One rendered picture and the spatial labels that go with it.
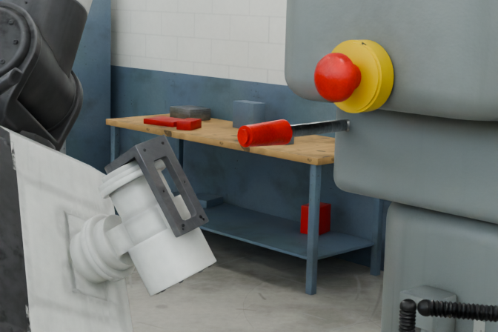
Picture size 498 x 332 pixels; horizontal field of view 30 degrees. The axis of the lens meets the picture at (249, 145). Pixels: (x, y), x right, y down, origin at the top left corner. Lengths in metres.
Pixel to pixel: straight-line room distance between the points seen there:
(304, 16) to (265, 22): 6.26
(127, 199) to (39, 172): 0.10
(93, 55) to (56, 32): 7.30
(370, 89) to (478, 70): 0.09
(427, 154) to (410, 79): 0.13
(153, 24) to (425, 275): 7.25
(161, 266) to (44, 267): 0.10
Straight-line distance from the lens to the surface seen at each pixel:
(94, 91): 8.31
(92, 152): 8.37
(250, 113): 6.76
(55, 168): 0.90
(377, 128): 0.90
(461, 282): 0.91
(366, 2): 0.78
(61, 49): 0.98
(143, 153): 0.80
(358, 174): 0.92
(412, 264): 0.94
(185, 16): 7.77
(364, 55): 0.76
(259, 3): 7.13
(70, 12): 1.00
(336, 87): 0.74
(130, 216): 0.82
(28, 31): 0.92
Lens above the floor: 1.82
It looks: 9 degrees down
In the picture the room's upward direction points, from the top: 2 degrees clockwise
